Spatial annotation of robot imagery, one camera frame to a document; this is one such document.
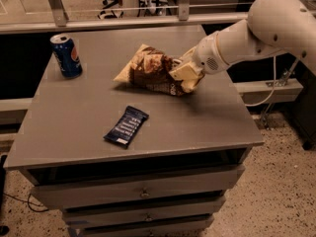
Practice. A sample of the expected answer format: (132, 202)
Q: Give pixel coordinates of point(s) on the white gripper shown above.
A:
(204, 55)

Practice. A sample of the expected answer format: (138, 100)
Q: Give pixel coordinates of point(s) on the brown chip bag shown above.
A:
(149, 69)

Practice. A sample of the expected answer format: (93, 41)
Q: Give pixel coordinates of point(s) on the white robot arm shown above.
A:
(273, 27)

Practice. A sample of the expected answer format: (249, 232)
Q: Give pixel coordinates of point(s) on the dark blue snack bar wrapper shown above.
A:
(127, 127)

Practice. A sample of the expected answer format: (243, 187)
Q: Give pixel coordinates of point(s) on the grey drawer cabinet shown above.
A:
(121, 161)

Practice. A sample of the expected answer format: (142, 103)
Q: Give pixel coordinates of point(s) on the blue pepsi soda can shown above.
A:
(64, 49)

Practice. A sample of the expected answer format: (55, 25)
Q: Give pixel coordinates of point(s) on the middle grey drawer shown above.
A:
(142, 211)

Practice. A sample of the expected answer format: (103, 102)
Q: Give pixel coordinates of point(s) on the grey drawer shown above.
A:
(154, 228)
(142, 211)
(158, 185)

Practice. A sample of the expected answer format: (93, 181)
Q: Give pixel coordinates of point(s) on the bottom grey drawer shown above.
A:
(154, 228)

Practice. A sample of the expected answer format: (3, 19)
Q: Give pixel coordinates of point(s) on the top grey drawer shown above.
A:
(158, 185)

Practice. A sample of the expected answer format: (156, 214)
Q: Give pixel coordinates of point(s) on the metal railing frame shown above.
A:
(34, 16)

